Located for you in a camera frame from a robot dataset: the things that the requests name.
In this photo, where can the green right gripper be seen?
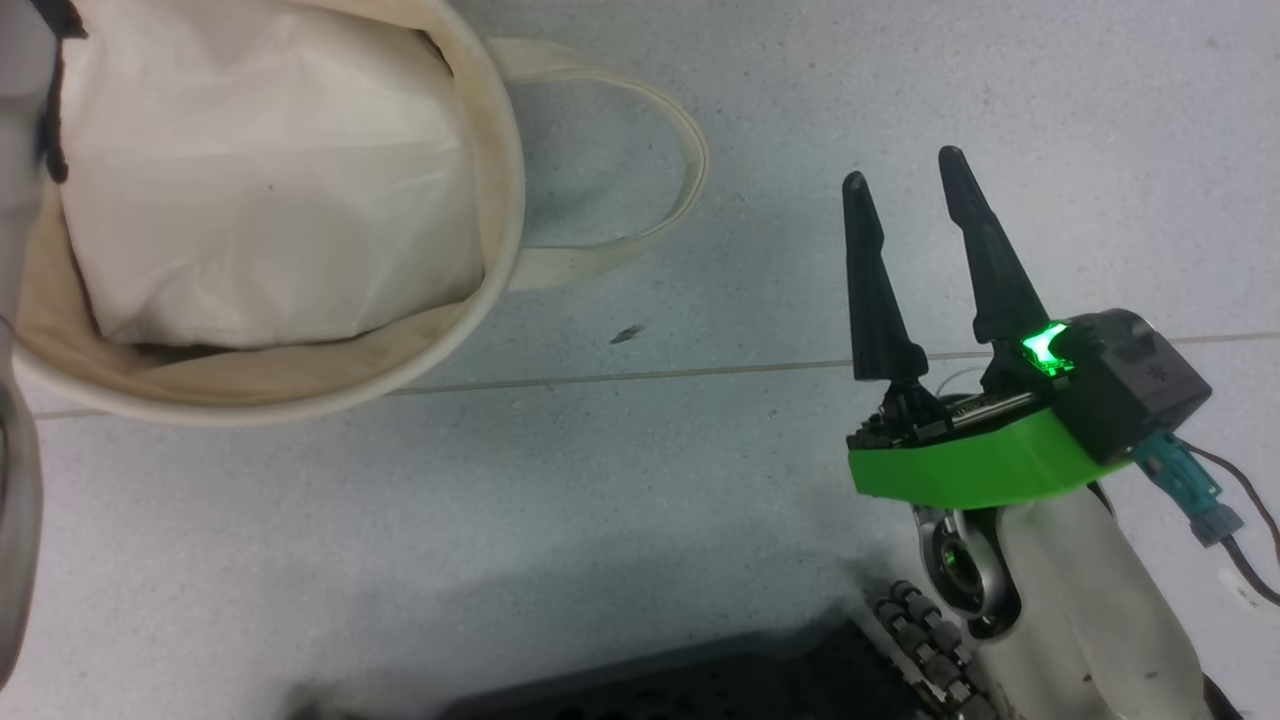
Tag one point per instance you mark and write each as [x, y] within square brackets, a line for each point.
[970, 460]

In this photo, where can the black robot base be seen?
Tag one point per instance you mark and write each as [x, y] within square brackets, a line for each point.
[700, 680]

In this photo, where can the small dark floor debris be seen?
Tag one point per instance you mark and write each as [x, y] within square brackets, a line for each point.
[627, 334]

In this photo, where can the black roller robot wheel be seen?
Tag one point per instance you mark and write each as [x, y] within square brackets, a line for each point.
[930, 640]

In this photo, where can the cream canvas laundry basket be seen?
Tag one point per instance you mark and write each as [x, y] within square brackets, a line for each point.
[480, 120]

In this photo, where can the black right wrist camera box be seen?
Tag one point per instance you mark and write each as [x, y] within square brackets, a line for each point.
[1130, 390]

